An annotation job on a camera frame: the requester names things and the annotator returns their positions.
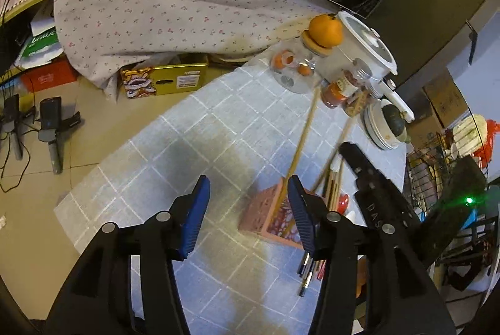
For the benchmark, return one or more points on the wire dish rack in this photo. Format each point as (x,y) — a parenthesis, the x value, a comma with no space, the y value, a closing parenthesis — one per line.
(435,151)

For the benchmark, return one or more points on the dark green squash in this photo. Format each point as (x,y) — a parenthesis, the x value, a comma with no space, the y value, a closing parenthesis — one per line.
(394,119)

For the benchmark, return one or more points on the pink perforated utensil holder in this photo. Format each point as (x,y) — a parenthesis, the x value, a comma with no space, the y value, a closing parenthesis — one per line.
(269,215)

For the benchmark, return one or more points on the stacked white bowls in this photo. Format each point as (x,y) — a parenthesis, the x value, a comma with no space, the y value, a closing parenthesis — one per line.
(377,128)

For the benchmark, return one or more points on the glass jar with cork lid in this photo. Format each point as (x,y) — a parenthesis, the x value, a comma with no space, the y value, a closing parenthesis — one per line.
(294,64)

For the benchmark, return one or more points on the large orange fruit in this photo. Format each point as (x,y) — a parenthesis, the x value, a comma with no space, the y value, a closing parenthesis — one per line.
(326,30)

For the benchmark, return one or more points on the long wooden chopstick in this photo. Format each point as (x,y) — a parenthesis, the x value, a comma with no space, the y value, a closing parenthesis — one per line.
(297,155)

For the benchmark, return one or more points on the floral cloth on cabinet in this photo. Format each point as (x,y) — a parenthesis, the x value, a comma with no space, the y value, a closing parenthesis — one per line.
(101,36)

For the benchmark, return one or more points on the red box on floor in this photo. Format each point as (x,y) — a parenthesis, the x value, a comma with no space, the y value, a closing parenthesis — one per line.
(56,73)

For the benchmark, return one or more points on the handheld gripper on floor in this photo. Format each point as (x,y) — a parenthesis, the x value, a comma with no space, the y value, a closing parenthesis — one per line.
(52,124)

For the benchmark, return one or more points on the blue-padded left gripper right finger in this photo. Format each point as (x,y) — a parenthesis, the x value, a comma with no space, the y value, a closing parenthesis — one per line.
(309,210)

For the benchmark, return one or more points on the red plastic spoon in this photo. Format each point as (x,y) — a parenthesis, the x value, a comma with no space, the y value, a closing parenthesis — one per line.
(343,204)

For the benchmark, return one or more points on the red spice jar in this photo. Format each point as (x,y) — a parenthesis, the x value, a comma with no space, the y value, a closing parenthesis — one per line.
(347,84)

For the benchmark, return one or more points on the white electric cooking pot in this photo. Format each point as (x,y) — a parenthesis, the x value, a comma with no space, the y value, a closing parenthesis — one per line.
(360,42)

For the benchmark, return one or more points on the yellow cardboard box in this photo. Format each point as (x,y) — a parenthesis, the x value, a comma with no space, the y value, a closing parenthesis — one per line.
(161,80)

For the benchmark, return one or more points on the grey checked tablecloth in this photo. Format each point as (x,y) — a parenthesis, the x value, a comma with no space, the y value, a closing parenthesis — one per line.
(241,131)

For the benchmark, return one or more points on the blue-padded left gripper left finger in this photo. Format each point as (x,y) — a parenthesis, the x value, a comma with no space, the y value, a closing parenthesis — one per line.
(187,213)

